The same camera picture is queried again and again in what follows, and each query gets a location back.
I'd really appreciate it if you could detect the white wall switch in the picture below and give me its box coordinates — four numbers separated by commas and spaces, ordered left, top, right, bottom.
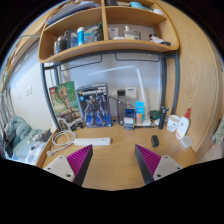
24, 85, 34, 98

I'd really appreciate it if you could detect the green round lid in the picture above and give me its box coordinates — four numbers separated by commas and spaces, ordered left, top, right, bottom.
148, 109, 162, 122

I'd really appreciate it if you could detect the green tree figure toy box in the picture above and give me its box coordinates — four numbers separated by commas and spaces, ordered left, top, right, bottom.
48, 80, 85, 132

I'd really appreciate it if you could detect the light blue carton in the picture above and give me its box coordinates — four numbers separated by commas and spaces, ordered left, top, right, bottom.
134, 101, 145, 125

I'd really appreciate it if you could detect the translucent plastic box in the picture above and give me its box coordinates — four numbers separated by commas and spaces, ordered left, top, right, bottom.
179, 134, 194, 150

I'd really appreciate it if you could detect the small dark blue box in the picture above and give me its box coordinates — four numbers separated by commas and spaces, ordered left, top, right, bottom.
123, 107, 136, 131

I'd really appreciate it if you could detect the white power strip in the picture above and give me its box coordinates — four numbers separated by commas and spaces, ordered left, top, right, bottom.
73, 137, 112, 147

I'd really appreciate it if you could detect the white cup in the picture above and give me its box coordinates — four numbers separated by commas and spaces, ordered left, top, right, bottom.
166, 114, 181, 133

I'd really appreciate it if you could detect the white rectangular box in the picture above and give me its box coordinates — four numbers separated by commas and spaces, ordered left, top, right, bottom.
124, 86, 138, 100

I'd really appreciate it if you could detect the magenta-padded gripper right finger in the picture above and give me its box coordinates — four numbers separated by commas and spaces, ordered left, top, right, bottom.
134, 144, 183, 185

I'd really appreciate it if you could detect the white lotion bottle red cap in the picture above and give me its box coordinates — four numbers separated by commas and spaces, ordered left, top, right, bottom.
175, 107, 192, 140

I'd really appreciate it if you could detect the teal bedding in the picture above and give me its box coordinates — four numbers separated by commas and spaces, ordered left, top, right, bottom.
0, 114, 54, 166

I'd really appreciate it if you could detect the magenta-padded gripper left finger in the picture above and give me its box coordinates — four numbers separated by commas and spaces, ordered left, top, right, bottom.
43, 144, 94, 187

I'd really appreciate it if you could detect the white power cable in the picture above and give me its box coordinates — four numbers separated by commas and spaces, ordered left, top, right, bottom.
46, 129, 78, 158

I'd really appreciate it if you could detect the grey green cloth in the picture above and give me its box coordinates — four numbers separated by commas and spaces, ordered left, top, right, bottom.
211, 113, 224, 145

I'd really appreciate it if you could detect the wooden shelf unit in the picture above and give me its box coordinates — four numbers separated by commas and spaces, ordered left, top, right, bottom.
37, 0, 180, 64

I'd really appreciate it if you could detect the blue robot model kit box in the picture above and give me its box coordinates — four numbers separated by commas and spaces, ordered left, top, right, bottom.
75, 83, 113, 129

